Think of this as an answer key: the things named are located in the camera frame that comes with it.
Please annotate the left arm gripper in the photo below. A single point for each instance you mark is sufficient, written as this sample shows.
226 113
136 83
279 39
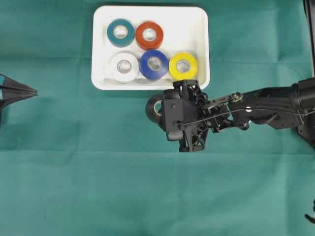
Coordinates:
7 99

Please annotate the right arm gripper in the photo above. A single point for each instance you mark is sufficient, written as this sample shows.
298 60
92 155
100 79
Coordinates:
200 115

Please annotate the black tape roll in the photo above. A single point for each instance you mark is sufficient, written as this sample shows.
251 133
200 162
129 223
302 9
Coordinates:
150 108

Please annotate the yellow tape roll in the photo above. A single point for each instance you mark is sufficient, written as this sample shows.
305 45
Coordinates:
183 66

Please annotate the blue tape roll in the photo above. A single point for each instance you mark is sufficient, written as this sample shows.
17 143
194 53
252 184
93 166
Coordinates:
153 65

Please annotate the white tape roll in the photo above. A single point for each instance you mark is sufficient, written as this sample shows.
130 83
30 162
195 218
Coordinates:
124 67

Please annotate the orange red tape roll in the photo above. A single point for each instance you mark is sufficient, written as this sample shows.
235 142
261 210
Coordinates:
149 35

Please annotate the teal green tape roll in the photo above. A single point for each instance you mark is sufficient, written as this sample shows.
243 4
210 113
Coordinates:
120 33

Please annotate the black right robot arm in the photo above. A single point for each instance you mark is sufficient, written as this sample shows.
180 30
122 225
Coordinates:
278 107

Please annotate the green table cloth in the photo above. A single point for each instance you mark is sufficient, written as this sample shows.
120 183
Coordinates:
79 161

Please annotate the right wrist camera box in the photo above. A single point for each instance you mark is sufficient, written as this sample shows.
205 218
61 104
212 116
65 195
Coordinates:
173 109

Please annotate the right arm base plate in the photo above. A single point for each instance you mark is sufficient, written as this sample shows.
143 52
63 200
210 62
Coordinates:
307 132

